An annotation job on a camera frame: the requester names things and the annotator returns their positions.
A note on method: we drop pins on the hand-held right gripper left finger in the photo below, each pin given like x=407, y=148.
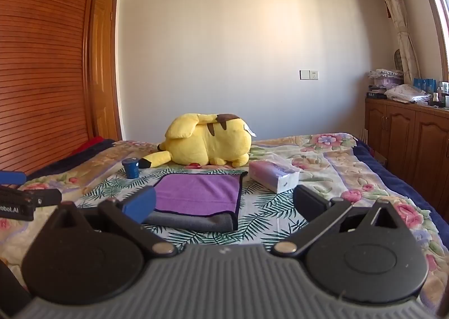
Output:
x=140, y=205

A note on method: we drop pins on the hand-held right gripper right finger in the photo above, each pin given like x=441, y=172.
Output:
x=308, y=203

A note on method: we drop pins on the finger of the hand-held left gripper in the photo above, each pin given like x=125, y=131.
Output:
x=45, y=197
x=12, y=177

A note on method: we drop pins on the grey towel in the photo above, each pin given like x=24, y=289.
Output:
x=196, y=222

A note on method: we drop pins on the purple towel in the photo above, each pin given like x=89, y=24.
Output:
x=200, y=192

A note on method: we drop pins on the small blue cup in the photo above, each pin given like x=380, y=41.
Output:
x=131, y=168

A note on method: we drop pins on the pink white tissue pack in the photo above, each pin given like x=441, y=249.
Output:
x=275, y=175

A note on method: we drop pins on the dark blue blanket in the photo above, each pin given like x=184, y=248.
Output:
x=393, y=182
x=70, y=161

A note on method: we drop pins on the red cloth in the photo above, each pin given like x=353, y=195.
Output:
x=87, y=145

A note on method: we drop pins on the yellow plush toy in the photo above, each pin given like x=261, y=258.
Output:
x=207, y=138

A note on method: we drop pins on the wooden cabinet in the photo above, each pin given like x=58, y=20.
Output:
x=407, y=136

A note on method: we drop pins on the wooden louvered wardrobe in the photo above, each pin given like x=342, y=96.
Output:
x=42, y=59

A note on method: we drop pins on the stack of dark books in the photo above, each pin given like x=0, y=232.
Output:
x=376, y=92

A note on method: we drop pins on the wooden door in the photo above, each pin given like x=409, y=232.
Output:
x=105, y=77

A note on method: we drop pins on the stack of folded floral cloths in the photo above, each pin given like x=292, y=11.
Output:
x=386, y=77

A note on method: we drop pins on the small white bottle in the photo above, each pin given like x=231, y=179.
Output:
x=436, y=98

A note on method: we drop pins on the blue boxes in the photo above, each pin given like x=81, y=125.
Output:
x=424, y=85

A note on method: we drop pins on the round fan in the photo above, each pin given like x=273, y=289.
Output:
x=398, y=59

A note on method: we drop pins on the patterned beige curtain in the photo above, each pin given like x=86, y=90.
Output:
x=396, y=17

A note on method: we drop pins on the white wall socket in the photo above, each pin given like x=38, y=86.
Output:
x=309, y=74

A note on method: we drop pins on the wooden window frame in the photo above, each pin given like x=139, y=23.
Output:
x=435, y=3

